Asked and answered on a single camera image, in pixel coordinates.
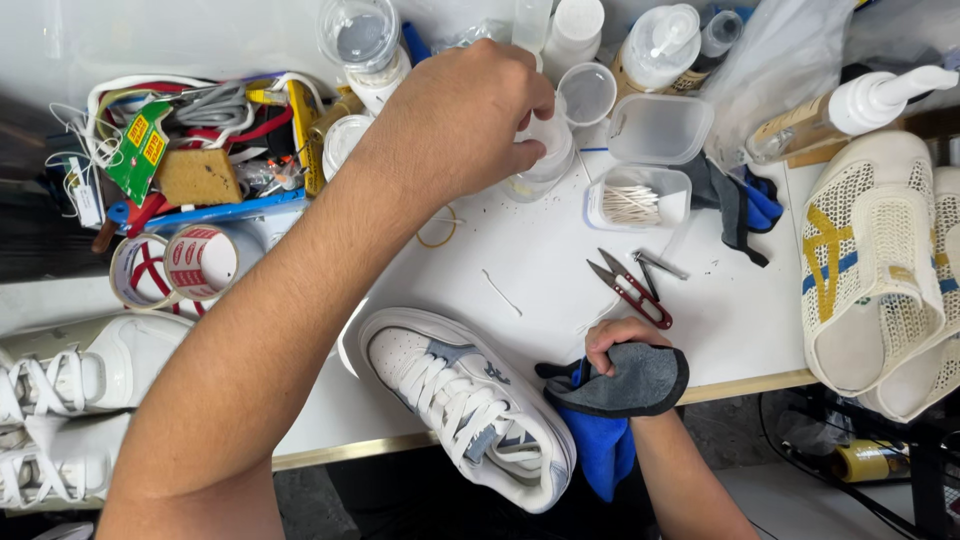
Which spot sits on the red thread snips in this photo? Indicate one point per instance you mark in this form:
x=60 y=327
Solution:
x=637 y=296

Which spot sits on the small translucent cup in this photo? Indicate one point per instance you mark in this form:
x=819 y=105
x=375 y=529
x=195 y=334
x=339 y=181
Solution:
x=586 y=94

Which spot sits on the blue tray of tools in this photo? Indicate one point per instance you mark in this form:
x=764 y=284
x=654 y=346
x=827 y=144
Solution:
x=225 y=214

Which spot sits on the clear round lid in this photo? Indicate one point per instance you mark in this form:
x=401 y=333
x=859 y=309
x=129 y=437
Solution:
x=341 y=142

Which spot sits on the green glue card pack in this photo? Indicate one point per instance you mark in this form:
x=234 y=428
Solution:
x=141 y=150

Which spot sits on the bunch of cotton swabs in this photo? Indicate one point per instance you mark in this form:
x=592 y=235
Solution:
x=630 y=204

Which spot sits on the large amber pump bottle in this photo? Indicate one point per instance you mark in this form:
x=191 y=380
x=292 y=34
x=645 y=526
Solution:
x=840 y=112

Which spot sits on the clear plastic swab box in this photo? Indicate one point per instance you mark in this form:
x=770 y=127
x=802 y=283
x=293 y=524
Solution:
x=675 y=206

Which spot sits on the grey microfibre cloth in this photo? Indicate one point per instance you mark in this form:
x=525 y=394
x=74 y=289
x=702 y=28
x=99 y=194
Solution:
x=637 y=382

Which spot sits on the brown sponge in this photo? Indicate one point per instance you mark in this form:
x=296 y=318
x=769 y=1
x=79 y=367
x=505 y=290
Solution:
x=196 y=178

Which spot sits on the small clear plastic bottle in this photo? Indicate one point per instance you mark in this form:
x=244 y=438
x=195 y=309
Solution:
x=553 y=161

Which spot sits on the dark grey rag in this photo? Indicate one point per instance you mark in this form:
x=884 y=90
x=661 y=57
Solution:
x=720 y=202

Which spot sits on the clear plastic box lid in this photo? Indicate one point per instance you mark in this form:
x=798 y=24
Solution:
x=658 y=129

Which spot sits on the white bottle under cup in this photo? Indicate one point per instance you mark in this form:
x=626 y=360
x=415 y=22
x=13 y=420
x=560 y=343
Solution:
x=379 y=86

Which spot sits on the yellow rubber band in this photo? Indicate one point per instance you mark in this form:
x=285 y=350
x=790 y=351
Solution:
x=450 y=238

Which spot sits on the gold metal tube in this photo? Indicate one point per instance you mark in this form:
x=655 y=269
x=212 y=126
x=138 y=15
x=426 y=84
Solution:
x=334 y=116

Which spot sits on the yellow tape roll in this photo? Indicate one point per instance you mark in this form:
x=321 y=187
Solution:
x=866 y=461

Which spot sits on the clear tape roll red print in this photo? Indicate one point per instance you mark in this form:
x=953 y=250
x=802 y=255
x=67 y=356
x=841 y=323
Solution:
x=184 y=259
x=124 y=281

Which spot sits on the plain white laced sneaker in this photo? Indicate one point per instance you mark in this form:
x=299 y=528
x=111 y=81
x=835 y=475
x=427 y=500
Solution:
x=52 y=465
x=90 y=367

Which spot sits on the bright blue microfibre cloth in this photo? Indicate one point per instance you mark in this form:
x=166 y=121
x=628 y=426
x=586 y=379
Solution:
x=600 y=450

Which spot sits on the metal tweezers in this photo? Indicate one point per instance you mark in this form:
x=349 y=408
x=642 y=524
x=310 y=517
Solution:
x=656 y=264

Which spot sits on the person's left hand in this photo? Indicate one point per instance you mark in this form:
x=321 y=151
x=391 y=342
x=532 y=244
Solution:
x=450 y=120

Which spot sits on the white paper tags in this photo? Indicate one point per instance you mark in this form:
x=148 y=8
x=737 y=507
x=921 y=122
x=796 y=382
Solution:
x=84 y=196

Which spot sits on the white capped bottle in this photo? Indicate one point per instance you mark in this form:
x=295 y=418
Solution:
x=574 y=34

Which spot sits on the blue rag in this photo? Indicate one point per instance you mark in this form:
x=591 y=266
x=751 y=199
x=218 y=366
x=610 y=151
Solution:
x=763 y=202

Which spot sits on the dark spray bottle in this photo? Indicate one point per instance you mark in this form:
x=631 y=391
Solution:
x=716 y=37

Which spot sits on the clear plastic bag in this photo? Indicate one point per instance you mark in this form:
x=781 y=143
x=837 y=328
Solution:
x=772 y=67

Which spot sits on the brown bottle with white pump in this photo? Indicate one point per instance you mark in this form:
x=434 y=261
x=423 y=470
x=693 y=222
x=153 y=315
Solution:
x=660 y=49

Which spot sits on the cream mesh shoe yellow stripes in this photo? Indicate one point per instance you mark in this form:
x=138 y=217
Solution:
x=862 y=262
x=941 y=360

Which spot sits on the white thread piece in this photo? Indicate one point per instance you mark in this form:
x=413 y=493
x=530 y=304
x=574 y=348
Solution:
x=501 y=291

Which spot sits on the clear plastic cup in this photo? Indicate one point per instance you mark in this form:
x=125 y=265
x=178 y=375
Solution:
x=358 y=34

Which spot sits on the white sneaker with grey-blue trim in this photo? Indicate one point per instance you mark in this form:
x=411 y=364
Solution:
x=465 y=405

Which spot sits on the person's right hand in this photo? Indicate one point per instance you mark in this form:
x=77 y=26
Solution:
x=626 y=331

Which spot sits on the clear slim bottle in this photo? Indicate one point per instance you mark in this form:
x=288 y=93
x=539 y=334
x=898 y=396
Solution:
x=531 y=22

